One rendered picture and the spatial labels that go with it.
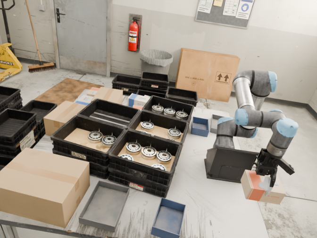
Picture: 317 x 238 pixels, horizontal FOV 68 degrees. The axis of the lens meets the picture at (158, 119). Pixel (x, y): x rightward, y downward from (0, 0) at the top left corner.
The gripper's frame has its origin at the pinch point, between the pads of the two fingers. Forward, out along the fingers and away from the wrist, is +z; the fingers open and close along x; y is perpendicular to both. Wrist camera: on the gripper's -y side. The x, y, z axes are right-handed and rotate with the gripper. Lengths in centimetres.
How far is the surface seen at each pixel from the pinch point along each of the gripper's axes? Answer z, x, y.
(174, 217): 39, -3, 36
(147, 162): 27, -31, 57
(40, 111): 71, -133, 190
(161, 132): 27, -67, 51
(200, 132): 37, -91, 17
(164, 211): 39, -6, 42
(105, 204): 39, -4, 78
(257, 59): 31, -350, -101
